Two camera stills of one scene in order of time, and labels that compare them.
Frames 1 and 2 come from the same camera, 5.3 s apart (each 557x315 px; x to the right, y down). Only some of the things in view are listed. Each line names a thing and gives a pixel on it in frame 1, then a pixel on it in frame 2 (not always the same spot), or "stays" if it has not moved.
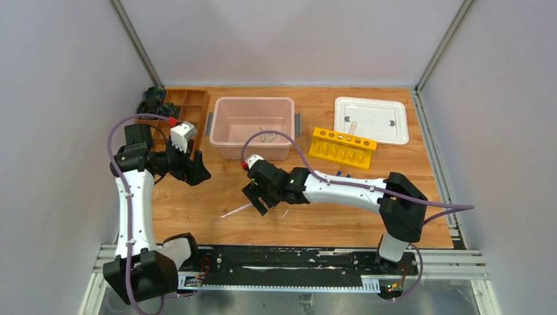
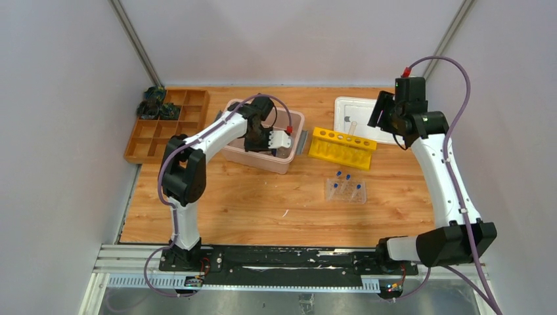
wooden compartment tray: [194, 104] stays
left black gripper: [187, 164] → [255, 142]
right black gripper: [253, 191] → [383, 103]
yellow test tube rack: [341, 149] stays
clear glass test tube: [353, 128] stays
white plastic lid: [383, 121] stays
